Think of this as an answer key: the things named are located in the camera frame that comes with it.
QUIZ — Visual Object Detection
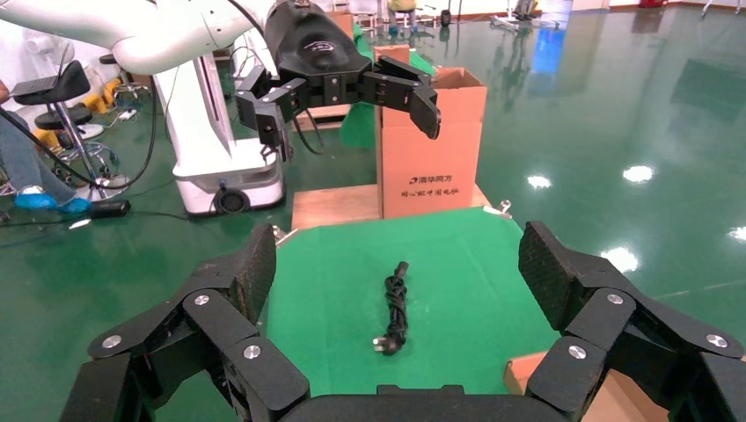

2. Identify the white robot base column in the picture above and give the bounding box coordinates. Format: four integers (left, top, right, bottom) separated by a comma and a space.
151, 34, 288, 218

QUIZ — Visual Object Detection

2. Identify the green table cloth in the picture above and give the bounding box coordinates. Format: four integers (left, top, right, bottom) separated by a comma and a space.
266, 207, 562, 397

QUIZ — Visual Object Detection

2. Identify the flat open cardboard box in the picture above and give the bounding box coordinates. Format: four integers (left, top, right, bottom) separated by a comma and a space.
503, 352, 672, 422

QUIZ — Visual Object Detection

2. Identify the person in jeans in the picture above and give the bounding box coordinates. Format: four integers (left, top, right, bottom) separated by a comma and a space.
0, 80, 94, 215

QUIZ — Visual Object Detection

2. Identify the black power adapter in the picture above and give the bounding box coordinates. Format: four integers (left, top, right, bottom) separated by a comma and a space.
68, 199, 133, 232

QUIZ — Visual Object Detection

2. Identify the dark laptop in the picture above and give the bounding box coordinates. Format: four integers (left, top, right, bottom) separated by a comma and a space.
8, 42, 75, 98

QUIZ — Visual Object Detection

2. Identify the small plain cardboard box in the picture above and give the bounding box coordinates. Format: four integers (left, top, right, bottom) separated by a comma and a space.
325, 10, 355, 41

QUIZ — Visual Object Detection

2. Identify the tall printed cardboard box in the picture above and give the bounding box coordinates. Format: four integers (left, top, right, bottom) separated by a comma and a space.
372, 44, 489, 222

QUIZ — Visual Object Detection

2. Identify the black power cable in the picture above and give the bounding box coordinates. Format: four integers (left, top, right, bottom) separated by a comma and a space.
372, 261, 411, 357

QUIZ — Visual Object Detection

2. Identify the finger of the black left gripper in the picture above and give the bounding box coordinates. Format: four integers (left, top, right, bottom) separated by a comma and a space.
234, 64, 308, 163
357, 55, 442, 142

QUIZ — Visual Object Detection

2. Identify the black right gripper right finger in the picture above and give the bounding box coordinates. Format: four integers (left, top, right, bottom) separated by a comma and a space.
517, 220, 746, 422

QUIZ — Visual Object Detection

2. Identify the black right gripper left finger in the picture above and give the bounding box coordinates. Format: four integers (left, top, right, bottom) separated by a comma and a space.
60, 223, 311, 422

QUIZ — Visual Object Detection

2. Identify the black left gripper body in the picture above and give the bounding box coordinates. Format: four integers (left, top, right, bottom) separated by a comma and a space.
263, 1, 376, 107

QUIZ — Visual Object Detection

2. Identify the metal table clamp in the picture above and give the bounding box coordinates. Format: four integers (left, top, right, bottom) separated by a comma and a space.
481, 199, 515, 222
272, 225, 300, 250

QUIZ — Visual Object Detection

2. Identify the black stool chrome base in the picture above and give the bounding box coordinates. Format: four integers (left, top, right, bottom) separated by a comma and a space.
12, 60, 121, 203

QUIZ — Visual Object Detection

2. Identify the black floor cable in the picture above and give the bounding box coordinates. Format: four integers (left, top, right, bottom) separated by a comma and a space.
0, 69, 161, 193

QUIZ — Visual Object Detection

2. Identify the small black round stool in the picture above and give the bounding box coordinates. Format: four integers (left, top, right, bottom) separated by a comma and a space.
33, 105, 106, 142

